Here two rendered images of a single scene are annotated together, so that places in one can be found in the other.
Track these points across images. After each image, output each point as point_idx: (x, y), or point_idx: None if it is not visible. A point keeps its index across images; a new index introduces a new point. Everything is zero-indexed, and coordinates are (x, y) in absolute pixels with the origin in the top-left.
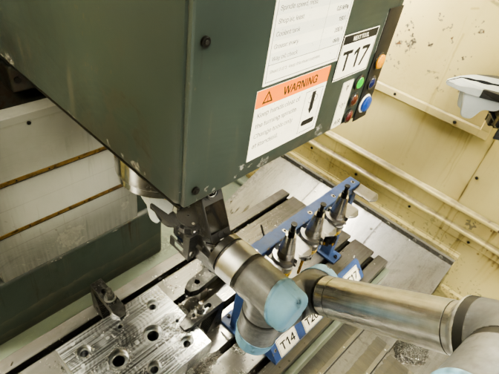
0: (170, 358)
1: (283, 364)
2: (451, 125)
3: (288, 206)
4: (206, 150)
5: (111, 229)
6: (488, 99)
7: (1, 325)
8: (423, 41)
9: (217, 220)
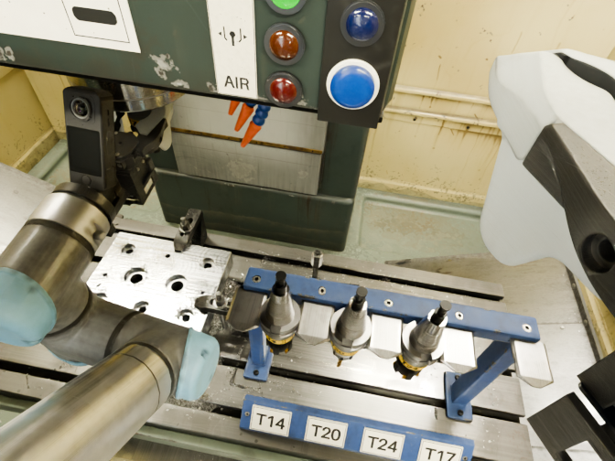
0: (157, 313)
1: (246, 436)
2: None
3: (480, 307)
4: None
5: (288, 192)
6: (556, 200)
7: (178, 208)
8: None
9: (84, 157)
